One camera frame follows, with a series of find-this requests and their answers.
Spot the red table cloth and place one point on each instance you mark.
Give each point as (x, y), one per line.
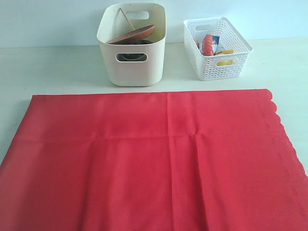
(157, 161)

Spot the cream plastic bin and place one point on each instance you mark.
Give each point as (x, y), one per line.
(113, 24)

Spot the red sausage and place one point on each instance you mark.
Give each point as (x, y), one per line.
(207, 45)

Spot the orange cheese wedge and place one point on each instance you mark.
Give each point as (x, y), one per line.
(225, 52)

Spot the wooden chopstick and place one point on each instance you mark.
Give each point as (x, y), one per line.
(127, 19)

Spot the blue white milk carton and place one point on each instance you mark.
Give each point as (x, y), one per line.
(215, 43)

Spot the stainless steel cup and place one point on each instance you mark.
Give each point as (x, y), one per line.
(142, 42)

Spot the brown wooden plate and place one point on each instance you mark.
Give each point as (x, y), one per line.
(132, 36)

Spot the white woven plastic basket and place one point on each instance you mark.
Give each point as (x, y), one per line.
(230, 39)

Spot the pale green bowl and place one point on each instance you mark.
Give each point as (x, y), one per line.
(131, 57)

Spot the yellow lemon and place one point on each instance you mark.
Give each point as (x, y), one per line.
(226, 62)

